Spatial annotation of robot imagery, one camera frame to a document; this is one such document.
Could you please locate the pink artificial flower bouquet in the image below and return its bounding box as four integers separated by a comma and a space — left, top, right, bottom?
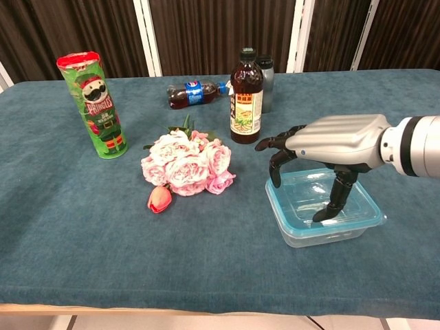
140, 113, 237, 197

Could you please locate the clear plastic container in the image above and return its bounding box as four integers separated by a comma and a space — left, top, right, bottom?
273, 206, 374, 249

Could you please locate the orange-red tulip bud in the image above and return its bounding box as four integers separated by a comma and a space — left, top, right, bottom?
147, 184, 173, 215

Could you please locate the green Pringles can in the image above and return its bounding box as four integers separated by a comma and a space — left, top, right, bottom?
56, 51, 129, 160

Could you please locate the dark sauce bottle yellow label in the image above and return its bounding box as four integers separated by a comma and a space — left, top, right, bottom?
230, 47, 265, 144

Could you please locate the teal velvet tablecloth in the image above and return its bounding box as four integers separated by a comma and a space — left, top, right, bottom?
0, 68, 440, 316

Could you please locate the Pepsi cola bottle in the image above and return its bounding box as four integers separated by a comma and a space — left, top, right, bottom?
166, 80, 232, 110

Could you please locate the blue container lid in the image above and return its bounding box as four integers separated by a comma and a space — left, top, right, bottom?
265, 168, 387, 238

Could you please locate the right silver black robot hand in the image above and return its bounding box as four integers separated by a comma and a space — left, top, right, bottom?
254, 113, 391, 223

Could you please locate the grey bottle black cap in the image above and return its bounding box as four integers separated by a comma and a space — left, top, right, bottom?
256, 54, 276, 113

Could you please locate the white partition frame post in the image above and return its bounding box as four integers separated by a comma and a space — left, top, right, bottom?
133, 0, 163, 78
286, 0, 316, 74
350, 0, 380, 72
0, 60, 15, 94

